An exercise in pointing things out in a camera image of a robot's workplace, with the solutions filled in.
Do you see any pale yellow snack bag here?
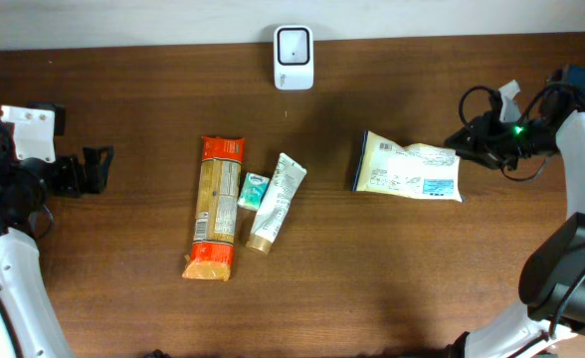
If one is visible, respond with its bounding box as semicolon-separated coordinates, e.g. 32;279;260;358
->
352;130;463;202

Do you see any orange spaghetti packet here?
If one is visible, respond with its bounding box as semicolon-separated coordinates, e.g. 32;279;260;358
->
182;136;245;281

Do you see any teal tissue pack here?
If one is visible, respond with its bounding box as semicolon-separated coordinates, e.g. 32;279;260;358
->
237;172;270;212

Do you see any white cream tube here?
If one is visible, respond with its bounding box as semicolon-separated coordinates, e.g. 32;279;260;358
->
246;152;307;255

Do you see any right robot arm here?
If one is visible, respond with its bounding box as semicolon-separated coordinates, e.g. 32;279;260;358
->
444;65;585;358

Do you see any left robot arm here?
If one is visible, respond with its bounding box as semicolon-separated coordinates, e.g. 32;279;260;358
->
0;120;114;357

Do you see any white barcode scanner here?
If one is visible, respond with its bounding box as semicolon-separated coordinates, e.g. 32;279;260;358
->
273;25;314;90

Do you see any right black cable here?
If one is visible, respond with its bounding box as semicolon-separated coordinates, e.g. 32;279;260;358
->
457;82;585;183

